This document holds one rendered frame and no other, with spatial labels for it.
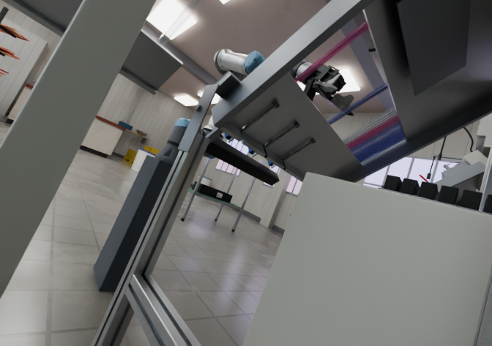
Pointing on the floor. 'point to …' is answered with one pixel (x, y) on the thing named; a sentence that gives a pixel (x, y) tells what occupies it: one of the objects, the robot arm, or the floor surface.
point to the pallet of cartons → (136, 153)
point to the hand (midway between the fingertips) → (344, 105)
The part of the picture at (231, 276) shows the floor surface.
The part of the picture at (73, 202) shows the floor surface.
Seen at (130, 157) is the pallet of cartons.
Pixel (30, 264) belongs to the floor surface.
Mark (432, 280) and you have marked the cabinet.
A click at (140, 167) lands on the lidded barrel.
